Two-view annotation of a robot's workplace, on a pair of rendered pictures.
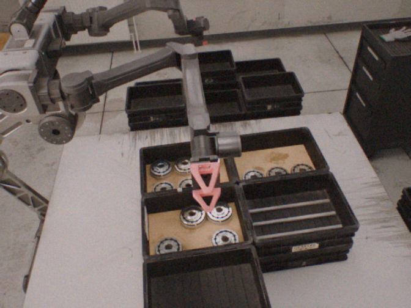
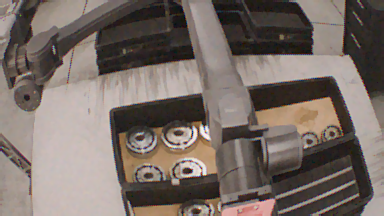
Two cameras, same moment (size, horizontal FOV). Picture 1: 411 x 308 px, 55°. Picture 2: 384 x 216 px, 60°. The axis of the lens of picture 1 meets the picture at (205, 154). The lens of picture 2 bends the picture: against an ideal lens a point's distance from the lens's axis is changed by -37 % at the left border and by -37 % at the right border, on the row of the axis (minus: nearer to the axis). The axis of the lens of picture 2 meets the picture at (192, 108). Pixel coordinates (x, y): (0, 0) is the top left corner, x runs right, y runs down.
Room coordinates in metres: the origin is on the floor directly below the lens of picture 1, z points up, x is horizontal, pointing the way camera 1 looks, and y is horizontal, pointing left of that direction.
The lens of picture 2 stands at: (0.38, 0.07, 1.98)
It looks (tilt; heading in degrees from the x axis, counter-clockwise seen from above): 47 degrees down; 359
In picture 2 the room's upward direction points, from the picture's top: 4 degrees counter-clockwise
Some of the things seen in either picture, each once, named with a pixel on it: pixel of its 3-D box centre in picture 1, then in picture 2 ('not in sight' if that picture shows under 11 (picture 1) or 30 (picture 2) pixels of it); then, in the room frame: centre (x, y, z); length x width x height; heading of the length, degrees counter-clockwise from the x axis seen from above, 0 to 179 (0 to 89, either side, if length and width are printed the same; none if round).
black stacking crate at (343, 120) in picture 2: (274, 162); (305, 125); (1.29, -0.31, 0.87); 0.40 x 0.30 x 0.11; 96
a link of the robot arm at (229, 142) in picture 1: (216, 141); (261, 144); (0.79, -0.03, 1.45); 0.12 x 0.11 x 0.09; 3
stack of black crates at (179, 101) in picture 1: (159, 121); (133, 52); (2.29, 0.32, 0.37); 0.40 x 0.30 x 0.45; 93
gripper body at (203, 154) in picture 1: (204, 166); (242, 198); (0.70, 0.00, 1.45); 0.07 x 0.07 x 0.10; 3
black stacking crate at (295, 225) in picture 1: (293, 214); (321, 192); (0.99, -0.34, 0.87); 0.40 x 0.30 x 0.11; 96
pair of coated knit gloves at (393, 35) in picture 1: (398, 33); not in sight; (2.40, -1.31, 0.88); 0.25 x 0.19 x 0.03; 93
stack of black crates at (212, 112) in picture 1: (214, 121); (212, 48); (2.32, -0.08, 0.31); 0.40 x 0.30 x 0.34; 93
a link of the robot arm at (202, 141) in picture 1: (204, 149); (242, 164); (0.76, 0.00, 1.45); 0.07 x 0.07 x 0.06; 3
